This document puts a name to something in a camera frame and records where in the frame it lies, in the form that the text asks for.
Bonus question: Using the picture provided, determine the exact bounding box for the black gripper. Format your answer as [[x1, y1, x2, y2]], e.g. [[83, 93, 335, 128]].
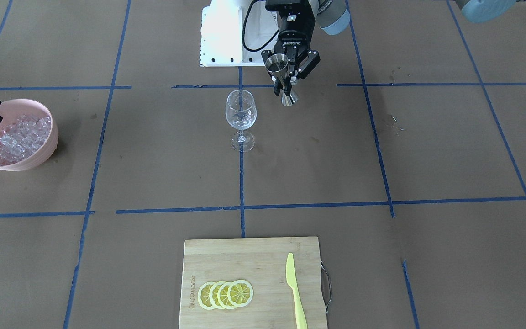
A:
[[261, 13, 320, 96]]

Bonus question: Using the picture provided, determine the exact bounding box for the wooden cutting board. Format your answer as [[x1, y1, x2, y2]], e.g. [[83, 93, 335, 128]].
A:
[[178, 237, 328, 329]]

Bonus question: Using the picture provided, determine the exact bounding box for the pink ice bowl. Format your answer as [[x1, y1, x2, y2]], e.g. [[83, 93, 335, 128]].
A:
[[0, 99, 59, 171]]

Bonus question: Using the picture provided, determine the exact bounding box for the white pedestal column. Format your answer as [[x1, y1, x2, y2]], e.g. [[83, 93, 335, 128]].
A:
[[199, 0, 279, 67]]

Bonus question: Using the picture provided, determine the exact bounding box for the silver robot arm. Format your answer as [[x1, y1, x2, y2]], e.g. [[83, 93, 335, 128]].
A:
[[261, 0, 351, 101]]

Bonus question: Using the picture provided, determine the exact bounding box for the yellow plastic knife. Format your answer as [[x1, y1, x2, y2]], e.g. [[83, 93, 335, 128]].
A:
[[284, 252, 308, 329]]

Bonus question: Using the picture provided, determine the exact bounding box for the clear wine glass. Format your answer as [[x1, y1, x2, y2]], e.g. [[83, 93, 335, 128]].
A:
[[225, 89, 257, 152]]

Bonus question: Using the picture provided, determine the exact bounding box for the lemon slice stack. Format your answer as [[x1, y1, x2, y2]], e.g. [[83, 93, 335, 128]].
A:
[[197, 279, 254, 310]]

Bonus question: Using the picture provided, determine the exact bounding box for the steel jigger measure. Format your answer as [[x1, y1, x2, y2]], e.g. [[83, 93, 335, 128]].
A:
[[261, 50, 298, 106]]

